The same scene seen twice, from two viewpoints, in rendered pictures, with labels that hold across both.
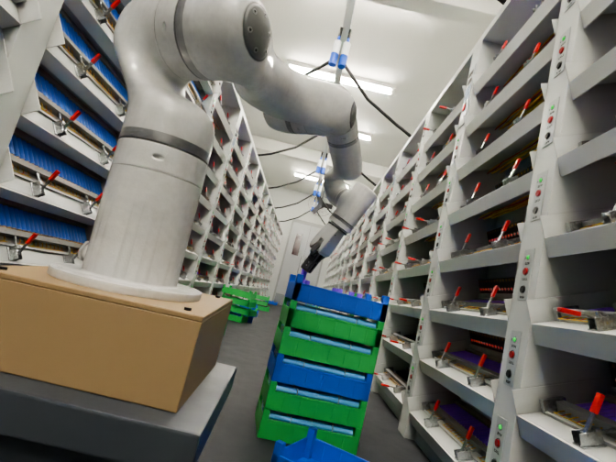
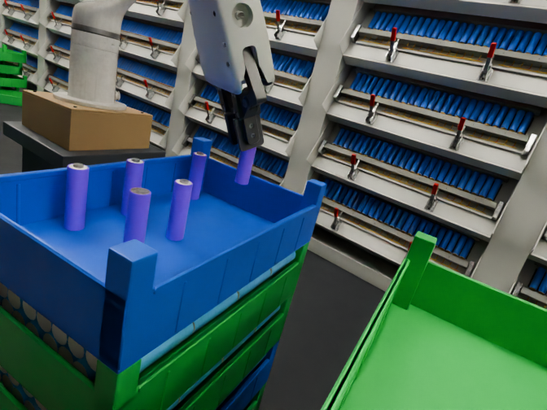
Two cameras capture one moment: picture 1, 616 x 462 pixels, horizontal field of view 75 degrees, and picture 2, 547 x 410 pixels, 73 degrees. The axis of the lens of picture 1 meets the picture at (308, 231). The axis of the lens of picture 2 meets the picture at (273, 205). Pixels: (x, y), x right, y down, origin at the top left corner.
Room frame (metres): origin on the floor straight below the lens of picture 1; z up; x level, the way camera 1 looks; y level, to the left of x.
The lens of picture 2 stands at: (1.60, -0.39, 0.59)
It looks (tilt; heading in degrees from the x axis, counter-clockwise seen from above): 19 degrees down; 122
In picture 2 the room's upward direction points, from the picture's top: 15 degrees clockwise
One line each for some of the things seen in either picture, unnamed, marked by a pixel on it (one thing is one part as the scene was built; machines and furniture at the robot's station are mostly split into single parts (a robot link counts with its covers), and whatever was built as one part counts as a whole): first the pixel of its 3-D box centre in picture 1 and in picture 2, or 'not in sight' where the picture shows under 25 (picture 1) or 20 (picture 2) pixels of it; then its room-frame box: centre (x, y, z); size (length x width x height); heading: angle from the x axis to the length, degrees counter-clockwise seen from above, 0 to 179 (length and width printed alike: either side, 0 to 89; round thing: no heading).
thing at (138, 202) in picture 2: not in sight; (136, 224); (1.35, -0.19, 0.44); 0.02 x 0.02 x 0.06
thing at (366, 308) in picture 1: (334, 296); (177, 207); (1.34, -0.14, 0.44); 0.30 x 0.20 x 0.08; 97
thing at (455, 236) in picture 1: (466, 226); not in sight; (1.62, -0.63, 0.85); 0.20 x 0.09 x 1.70; 89
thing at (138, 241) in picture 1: (147, 218); (93, 69); (0.55, 0.22, 0.47); 0.19 x 0.19 x 0.18
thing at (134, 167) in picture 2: not in sight; (132, 186); (1.27, -0.14, 0.44); 0.02 x 0.02 x 0.06
